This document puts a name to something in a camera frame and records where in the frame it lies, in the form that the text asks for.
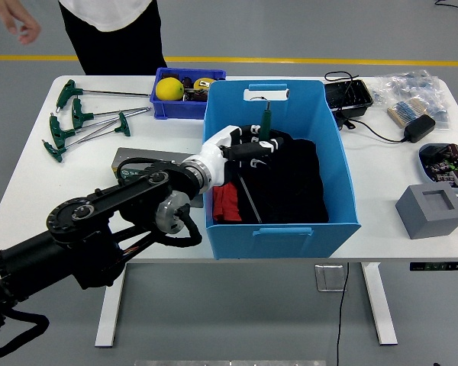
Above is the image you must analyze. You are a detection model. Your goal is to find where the person's right hand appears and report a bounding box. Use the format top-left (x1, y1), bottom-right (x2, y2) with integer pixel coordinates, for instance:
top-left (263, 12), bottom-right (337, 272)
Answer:
top-left (0, 0), bottom-right (43, 47)

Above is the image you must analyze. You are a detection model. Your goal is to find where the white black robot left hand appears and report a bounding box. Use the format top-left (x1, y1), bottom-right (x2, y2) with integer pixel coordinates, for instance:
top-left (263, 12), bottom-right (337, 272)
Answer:
top-left (201, 124), bottom-right (286, 188)

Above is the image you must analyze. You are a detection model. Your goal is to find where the large green T-handle hex wrench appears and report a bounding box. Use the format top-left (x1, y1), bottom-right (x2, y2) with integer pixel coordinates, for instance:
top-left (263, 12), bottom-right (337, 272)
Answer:
top-left (234, 171), bottom-right (263, 225)

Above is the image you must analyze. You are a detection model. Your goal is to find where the small green T-handle hex wrench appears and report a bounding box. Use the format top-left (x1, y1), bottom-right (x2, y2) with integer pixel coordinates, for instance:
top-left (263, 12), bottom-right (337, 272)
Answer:
top-left (260, 98), bottom-right (273, 140)

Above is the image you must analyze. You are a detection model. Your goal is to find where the green steel tool holder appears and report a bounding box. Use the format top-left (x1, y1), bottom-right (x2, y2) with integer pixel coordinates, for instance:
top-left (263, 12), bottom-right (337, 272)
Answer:
top-left (110, 147), bottom-right (205, 210)

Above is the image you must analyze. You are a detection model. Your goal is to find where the large blue plastic box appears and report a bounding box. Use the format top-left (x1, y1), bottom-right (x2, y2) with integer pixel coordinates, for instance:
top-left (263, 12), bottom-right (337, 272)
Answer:
top-left (202, 79), bottom-right (363, 261)

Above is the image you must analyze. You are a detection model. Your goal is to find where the red cloth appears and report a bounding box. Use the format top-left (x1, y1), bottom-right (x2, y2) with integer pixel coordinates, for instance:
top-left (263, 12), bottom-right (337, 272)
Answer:
top-left (212, 181), bottom-right (242, 222)

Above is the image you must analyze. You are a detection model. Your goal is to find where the small blue parts bin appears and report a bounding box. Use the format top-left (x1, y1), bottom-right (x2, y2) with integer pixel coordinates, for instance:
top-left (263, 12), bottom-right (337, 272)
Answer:
top-left (149, 67), bottom-right (227, 120)

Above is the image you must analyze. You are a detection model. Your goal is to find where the yellow tape measure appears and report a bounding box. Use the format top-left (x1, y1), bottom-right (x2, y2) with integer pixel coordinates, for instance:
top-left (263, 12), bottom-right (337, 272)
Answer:
top-left (193, 77), bottom-right (217, 92)

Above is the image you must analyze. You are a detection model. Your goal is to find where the black cloth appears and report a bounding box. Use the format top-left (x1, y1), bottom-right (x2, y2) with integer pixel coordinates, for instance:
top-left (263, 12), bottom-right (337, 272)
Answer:
top-left (228, 129), bottom-right (330, 225)

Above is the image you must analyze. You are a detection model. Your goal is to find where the yellow lemon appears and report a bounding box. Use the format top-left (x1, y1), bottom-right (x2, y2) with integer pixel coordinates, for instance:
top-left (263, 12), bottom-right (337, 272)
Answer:
top-left (155, 77), bottom-right (185, 101)

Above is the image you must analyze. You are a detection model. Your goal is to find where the white table leg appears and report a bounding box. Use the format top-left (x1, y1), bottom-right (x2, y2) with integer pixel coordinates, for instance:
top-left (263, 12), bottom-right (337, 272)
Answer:
top-left (94, 262), bottom-right (127, 348)
top-left (360, 262), bottom-right (398, 346)

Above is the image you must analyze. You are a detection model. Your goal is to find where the person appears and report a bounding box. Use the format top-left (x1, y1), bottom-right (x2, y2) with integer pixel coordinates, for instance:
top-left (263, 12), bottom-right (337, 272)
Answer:
top-left (0, 0), bottom-right (168, 76)

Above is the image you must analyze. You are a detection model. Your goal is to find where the black table control panel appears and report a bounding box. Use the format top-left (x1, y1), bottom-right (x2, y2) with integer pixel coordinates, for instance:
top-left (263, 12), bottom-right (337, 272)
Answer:
top-left (409, 261), bottom-right (458, 272)

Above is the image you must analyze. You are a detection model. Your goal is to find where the metal floor socket plate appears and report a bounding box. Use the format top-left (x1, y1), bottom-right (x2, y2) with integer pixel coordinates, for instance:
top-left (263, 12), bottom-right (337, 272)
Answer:
top-left (314, 264), bottom-right (347, 293)

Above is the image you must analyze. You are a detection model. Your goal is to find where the black plastic tray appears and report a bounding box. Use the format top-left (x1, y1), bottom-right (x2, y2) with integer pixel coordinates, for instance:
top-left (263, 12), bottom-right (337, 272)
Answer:
top-left (324, 80), bottom-right (374, 119)

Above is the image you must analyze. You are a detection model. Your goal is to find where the grey foam block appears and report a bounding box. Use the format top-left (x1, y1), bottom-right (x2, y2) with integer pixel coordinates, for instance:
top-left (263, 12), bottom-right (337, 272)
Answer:
top-left (395, 182), bottom-right (458, 240)

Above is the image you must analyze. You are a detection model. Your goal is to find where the yellow floor tape line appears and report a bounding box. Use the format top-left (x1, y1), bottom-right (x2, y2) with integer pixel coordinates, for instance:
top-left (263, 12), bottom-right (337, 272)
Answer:
top-left (0, 54), bottom-right (458, 66)

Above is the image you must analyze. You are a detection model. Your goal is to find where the circuit board with green parts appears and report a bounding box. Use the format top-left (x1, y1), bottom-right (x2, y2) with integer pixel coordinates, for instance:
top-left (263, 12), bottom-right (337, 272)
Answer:
top-left (429, 159), bottom-right (458, 188)

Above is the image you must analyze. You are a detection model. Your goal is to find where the taped resistor strip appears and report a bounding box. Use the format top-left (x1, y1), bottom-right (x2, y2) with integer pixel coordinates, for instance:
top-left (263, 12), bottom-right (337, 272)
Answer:
top-left (387, 97), bottom-right (428, 127)

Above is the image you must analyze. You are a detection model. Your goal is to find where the white bowl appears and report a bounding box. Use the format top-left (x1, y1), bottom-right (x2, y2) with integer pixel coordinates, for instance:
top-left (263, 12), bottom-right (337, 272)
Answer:
top-left (418, 143), bottom-right (458, 191)

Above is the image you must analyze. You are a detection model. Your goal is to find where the black power adapter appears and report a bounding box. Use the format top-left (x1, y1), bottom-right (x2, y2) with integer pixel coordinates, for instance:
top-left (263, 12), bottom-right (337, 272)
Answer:
top-left (403, 114), bottom-right (437, 144)

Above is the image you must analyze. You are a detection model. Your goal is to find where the clear bag of blue components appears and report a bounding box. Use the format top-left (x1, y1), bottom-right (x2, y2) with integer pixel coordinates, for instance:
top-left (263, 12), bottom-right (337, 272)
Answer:
top-left (368, 69), bottom-right (452, 133)

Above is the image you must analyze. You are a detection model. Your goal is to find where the small black charger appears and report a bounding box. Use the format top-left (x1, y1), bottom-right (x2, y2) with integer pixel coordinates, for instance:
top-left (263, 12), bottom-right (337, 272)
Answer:
top-left (421, 146), bottom-right (450, 165)

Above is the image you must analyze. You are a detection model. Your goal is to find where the long thin green T-handle wrench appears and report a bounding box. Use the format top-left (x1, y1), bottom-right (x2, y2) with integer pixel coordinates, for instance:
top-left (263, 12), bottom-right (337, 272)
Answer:
top-left (55, 79), bottom-right (153, 112)

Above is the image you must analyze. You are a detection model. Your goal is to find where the thin black floor cable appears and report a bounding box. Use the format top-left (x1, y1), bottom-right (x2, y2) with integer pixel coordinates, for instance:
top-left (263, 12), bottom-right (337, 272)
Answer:
top-left (334, 262), bottom-right (350, 366)

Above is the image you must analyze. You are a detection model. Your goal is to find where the black power cable with plug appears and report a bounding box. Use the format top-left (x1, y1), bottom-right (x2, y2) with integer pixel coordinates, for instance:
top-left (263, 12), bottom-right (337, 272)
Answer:
top-left (323, 70), bottom-right (408, 144)

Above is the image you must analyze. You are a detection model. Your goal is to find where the black cable on floor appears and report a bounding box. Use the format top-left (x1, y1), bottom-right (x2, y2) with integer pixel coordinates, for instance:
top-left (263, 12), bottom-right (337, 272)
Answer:
top-left (433, 0), bottom-right (458, 19)

